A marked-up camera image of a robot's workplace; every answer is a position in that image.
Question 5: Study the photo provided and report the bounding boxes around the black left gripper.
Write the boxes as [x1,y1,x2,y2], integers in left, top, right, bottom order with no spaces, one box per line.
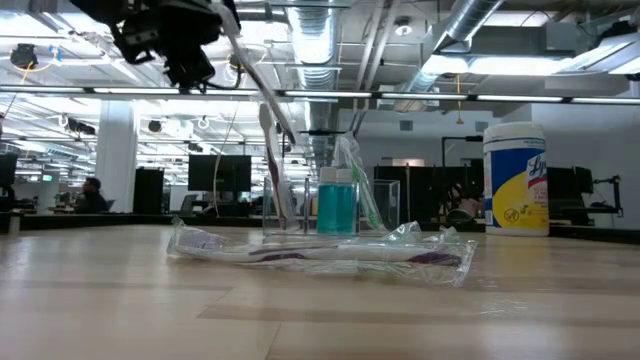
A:
[110,0,242,64]

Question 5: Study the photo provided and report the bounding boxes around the black computer monitor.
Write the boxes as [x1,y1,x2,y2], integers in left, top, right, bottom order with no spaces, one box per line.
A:
[0,152,19,189]
[187,154,253,192]

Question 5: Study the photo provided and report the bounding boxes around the white building column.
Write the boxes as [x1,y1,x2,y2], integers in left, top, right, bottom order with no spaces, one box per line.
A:
[94,99,139,214]

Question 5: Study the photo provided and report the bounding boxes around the black cabinet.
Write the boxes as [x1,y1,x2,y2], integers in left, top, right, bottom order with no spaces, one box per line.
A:
[133,167,165,215]

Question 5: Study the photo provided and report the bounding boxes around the black ceiling-mounted device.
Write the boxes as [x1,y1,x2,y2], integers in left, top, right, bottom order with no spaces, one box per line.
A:
[9,43,51,69]

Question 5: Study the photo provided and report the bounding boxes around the person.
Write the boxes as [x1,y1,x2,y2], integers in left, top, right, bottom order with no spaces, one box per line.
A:
[74,177,110,215]
[447,182,484,224]

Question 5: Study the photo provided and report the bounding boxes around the clear acrylic organizer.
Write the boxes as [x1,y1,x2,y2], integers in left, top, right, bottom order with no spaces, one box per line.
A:
[262,177,401,237]

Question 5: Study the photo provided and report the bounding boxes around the black office partition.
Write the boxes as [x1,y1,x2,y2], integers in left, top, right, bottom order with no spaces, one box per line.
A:
[374,164,596,226]

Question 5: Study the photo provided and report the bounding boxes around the bright ceiling light panel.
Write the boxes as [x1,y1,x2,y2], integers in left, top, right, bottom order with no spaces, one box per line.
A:
[422,53,566,77]

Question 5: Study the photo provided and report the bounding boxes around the long ceiling strip light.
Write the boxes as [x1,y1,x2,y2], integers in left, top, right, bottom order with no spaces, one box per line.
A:
[0,84,640,105]

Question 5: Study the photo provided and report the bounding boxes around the blue yellow wipes canister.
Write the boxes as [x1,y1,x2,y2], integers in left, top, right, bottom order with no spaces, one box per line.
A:
[482,122,550,237]

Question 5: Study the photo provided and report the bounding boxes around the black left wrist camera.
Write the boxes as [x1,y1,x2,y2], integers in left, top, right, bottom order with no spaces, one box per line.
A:
[164,47,217,92]

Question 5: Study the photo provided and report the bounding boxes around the silver spiral air duct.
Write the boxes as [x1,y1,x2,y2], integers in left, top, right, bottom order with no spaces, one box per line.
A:
[287,0,341,166]

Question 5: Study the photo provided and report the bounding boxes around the silver slanted air duct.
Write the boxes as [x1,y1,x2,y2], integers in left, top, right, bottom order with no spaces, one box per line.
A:
[399,0,504,96]

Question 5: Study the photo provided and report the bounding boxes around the black background rig frame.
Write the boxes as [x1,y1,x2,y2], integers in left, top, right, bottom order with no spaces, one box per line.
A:
[441,134,485,169]

